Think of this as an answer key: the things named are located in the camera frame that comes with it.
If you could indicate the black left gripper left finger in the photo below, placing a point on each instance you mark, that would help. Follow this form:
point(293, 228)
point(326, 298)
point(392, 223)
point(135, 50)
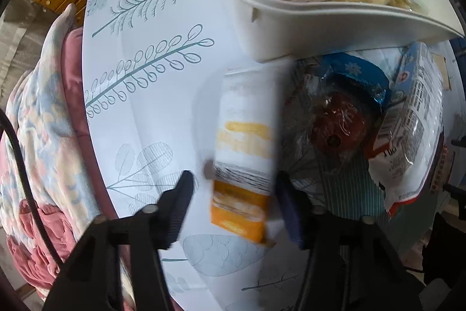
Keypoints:
point(154, 228)

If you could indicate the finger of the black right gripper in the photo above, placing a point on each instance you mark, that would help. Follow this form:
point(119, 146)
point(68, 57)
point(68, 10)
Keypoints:
point(455, 192)

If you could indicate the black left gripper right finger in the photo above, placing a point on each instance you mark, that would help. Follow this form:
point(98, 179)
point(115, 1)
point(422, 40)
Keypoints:
point(351, 264)

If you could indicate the long white cracker package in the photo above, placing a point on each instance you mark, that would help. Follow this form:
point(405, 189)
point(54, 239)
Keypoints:
point(406, 142)

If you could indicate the white orange snack bar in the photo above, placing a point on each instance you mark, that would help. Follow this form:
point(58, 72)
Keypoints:
point(247, 140)

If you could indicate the red wrapped candy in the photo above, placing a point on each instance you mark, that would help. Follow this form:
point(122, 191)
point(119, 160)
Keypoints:
point(325, 119)

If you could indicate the blue foil snack packet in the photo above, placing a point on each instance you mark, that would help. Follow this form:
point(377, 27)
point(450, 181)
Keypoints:
point(360, 72)

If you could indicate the pink floral quilt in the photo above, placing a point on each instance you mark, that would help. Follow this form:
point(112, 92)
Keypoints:
point(46, 111)

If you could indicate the white leaf print tablecloth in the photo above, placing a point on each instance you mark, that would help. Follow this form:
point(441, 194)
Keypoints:
point(152, 73)

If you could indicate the white plastic storage bin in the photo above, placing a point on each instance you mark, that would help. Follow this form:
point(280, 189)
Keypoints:
point(274, 28)

